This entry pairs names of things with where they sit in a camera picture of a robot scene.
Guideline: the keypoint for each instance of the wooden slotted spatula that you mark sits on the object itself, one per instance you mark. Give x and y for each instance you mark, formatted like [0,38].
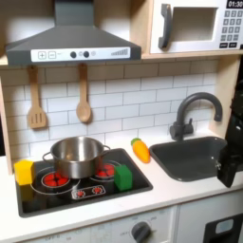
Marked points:
[36,102]

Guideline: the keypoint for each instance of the dark grey sink basin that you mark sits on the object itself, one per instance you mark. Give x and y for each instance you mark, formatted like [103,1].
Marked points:
[188,158]

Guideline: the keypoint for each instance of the orange toy carrot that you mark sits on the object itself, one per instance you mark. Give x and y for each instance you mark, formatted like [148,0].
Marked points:
[141,150]

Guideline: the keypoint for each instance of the grey oven knob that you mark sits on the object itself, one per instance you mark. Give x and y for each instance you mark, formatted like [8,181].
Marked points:
[140,232]

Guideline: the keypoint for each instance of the green toy block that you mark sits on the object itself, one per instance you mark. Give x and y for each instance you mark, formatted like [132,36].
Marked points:
[123,177]

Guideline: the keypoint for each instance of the dark grey tap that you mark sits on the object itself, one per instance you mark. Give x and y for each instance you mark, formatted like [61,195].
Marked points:
[192,114]

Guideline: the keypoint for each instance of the steel pot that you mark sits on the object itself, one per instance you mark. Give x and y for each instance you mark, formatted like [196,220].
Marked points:
[78,156]

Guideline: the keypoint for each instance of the wooden spoon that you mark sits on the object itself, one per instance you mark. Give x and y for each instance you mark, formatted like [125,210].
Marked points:
[83,96]

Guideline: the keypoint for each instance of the grey range hood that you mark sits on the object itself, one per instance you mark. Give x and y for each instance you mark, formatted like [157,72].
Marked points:
[73,40]

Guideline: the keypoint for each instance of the black toy stove top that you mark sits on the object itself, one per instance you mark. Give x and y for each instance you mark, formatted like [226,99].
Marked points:
[83,186]

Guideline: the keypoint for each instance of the yellow toy block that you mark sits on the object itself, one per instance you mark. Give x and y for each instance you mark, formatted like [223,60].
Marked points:
[24,172]

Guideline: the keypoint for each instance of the white toy microwave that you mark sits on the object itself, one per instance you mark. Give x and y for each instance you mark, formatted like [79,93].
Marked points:
[196,25]

